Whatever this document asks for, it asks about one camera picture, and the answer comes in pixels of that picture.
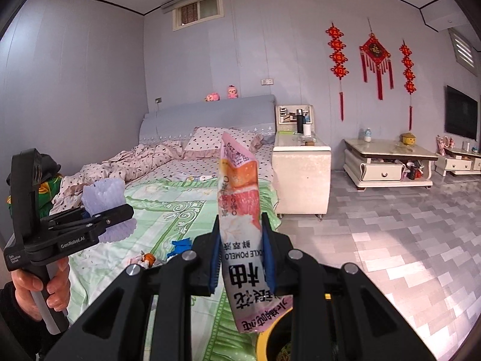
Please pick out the pink snack packet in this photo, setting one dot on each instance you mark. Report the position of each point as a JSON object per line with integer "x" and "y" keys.
{"x": 240, "y": 195}

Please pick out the white television stand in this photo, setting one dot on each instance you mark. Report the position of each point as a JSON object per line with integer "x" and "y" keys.
{"x": 456, "y": 163}

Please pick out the dark cloth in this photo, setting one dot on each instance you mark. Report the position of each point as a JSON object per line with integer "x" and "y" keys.
{"x": 49, "y": 165}

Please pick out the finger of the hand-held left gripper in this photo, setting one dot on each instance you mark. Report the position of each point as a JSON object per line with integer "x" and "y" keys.
{"x": 67, "y": 215}
{"x": 112, "y": 216}

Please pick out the small high window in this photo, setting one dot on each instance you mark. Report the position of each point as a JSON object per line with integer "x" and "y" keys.
{"x": 199, "y": 11}

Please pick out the black television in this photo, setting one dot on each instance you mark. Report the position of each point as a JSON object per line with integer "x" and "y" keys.
{"x": 462, "y": 114}

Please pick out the pink plush toy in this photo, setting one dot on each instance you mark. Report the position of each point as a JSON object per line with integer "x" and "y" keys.
{"x": 233, "y": 92}
{"x": 212, "y": 96}

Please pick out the green patterned bedsheet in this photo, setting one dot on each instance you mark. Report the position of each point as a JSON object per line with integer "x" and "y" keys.
{"x": 169, "y": 203}

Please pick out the white foam fruit net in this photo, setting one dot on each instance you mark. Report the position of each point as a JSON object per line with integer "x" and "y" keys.
{"x": 103, "y": 195}

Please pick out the long red knot hanging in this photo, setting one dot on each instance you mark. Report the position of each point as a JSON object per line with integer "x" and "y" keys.
{"x": 337, "y": 58}
{"x": 407, "y": 71}

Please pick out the person's left hand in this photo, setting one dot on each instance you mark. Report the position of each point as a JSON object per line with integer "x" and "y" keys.
{"x": 28, "y": 293}

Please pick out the green printed cloth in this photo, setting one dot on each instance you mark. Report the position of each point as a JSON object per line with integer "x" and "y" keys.
{"x": 47, "y": 193}

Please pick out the orange tangerine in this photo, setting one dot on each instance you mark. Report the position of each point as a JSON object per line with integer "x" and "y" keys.
{"x": 149, "y": 259}

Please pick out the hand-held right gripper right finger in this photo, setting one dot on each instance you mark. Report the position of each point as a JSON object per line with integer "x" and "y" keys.
{"x": 268, "y": 255}

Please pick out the blue glove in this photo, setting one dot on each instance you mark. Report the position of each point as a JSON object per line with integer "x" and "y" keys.
{"x": 182, "y": 247}

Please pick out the white low shelf unit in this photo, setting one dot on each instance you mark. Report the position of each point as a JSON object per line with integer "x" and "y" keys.
{"x": 383, "y": 150}

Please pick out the diamond red knot hanging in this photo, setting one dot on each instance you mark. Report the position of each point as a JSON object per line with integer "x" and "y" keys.
{"x": 375, "y": 50}

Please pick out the person's left forearm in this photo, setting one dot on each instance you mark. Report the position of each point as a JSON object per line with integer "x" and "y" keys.
{"x": 15, "y": 331}

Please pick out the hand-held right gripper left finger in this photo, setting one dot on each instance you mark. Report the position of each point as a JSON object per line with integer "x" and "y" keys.
{"x": 215, "y": 255}

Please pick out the dotted under sheet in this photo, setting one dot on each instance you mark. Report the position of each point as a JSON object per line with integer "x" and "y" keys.
{"x": 195, "y": 169}

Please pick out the black thermos bottle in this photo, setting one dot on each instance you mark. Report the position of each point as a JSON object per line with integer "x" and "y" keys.
{"x": 300, "y": 122}

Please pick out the pink dotted quilt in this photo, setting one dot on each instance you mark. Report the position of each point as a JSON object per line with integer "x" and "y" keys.
{"x": 142, "y": 158}

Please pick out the grey-blue bed headboard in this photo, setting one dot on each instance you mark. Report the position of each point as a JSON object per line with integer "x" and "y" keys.
{"x": 210, "y": 116}

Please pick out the clear water bottle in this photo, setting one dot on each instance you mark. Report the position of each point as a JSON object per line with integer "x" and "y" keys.
{"x": 368, "y": 135}

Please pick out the yellow toy figure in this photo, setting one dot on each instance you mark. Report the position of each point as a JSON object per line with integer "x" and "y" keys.
{"x": 409, "y": 138}

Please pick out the dotted pillow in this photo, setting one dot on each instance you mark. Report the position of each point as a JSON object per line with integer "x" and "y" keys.
{"x": 218, "y": 139}

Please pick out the white bedside cabinet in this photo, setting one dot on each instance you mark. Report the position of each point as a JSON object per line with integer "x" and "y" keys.
{"x": 300, "y": 176}

